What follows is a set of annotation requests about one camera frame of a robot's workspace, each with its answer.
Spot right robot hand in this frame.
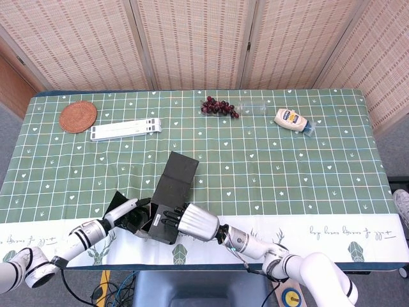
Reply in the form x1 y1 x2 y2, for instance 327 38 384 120
161 203 221 242

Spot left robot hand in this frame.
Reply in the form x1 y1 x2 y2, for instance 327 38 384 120
104 197 151 230

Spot black cardboard box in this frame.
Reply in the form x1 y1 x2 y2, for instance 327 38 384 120
108 150 199 246

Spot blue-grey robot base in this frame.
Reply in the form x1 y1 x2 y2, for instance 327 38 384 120
132 271 271 307

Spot white folding laptop stand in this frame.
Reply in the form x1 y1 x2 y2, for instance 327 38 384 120
89 117 162 141

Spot round woven rattan coaster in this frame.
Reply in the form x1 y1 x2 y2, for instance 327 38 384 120
59 100 98 133

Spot green checked deer tablecloth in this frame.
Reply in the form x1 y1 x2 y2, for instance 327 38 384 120
0 90 406 269

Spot wooden board with yellow disc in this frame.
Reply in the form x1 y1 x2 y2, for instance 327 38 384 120
271 278 308 307

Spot bunch of red grapes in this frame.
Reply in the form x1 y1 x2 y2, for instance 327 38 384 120
200 95 240 119

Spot mayonnaise squeeze bottle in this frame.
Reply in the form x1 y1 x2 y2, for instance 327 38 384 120
274 107 316 138

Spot brown wooden door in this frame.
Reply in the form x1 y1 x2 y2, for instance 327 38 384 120
0 52 38 119

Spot woven bamboo screen panel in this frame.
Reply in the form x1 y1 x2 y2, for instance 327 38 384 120
314 0 409 137
129 0 258 91
238 0 373 90
0 0 156 92

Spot grey sneaker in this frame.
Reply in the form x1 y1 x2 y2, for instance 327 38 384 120
392 188 409 230

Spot black furniture piece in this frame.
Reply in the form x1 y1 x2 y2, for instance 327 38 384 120
388 175 409 194

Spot blue cable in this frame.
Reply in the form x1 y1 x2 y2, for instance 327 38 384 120
113 271 137 307

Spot black cable bundle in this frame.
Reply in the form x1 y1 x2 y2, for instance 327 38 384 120
60 268 135 307

